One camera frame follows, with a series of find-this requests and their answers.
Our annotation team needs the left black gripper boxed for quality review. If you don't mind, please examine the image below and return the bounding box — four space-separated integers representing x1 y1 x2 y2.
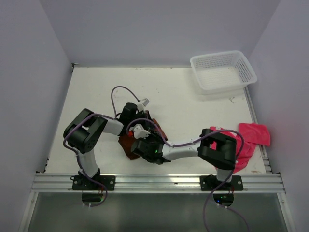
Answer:
128 110 157 130

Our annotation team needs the brown towel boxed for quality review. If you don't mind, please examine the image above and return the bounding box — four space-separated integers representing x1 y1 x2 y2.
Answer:
118 118 168 160

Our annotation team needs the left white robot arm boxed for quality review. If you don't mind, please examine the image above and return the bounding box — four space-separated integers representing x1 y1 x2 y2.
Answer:
63 102 151 190

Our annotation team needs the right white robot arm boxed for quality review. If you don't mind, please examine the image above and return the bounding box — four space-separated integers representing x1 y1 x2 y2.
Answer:
131 129 237 190

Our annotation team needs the white plastic basket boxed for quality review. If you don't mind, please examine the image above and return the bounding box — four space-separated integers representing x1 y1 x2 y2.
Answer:
190 50 257 95

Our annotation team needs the pink towel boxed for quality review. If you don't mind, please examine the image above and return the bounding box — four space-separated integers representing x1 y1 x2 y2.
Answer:
209 122 271 174

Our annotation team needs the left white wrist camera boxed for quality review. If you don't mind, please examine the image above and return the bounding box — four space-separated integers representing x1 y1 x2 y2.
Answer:
137 98 150 108

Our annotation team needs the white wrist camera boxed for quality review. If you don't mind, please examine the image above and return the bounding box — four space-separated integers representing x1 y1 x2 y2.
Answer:
130 124 150 139
137 98 150 108

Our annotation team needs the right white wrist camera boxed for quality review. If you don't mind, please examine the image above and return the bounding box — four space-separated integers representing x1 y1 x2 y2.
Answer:
130 124 150 139

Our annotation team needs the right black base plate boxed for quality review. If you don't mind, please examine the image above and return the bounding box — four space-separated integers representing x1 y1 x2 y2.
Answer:
199 175 244 191

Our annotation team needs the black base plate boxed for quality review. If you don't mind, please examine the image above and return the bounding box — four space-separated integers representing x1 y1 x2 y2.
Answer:
70 174 115 191
199 175 244 191

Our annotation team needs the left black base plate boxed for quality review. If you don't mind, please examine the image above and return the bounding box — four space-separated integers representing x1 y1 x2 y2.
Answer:
70 174 115 191

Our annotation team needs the aluminium mounting rail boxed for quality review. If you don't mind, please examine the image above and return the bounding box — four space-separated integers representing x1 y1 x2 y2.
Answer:
31 173 285 193

